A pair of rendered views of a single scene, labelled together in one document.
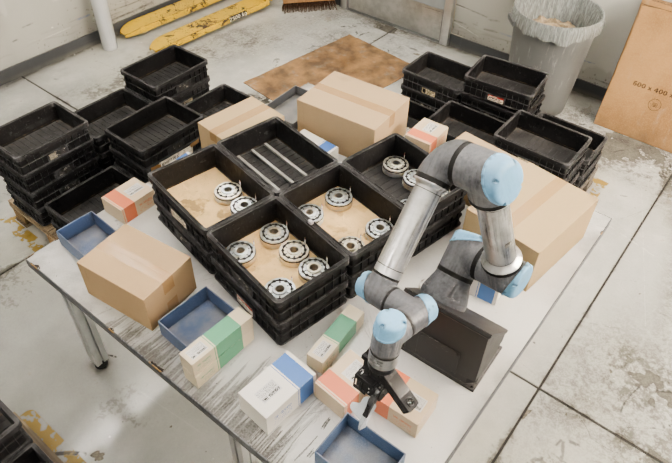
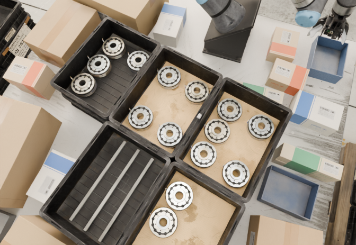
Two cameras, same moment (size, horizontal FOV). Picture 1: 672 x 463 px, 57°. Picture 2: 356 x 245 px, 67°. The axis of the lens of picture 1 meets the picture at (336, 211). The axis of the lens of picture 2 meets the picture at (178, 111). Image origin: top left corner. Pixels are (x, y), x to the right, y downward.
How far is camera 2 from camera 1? 179 cm
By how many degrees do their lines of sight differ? 55
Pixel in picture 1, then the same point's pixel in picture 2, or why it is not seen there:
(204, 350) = (328, 162)
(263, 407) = (338, 111)
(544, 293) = not seen: outside the picture
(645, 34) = not seen: outside the picture
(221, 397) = (326, 151)
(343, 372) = (287, 76)
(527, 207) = not seen: outside the picture
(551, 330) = not seen: hidden behind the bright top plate
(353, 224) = (165, 100)
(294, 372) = (305, 102)
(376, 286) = (320, 1)
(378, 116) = (16, 109)
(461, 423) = (274, 23)
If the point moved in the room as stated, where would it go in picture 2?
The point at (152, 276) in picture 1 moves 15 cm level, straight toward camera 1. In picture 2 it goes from (296, 238) to (324, 208)
